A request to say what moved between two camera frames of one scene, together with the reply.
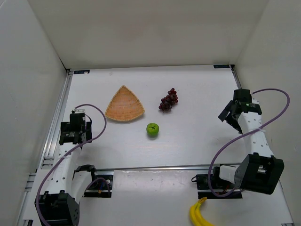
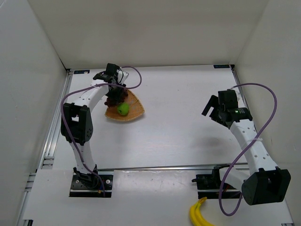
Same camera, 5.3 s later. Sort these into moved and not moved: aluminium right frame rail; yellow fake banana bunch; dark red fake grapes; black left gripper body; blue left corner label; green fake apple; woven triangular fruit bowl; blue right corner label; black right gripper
Moved: black left gripper body; dark red fake grapes; green fake apple; black right gripper
Not moved: blue left corner label; yellow fake banana bunch; woven triangular fruit bowl; blue right corner label; aluminium right frame rail
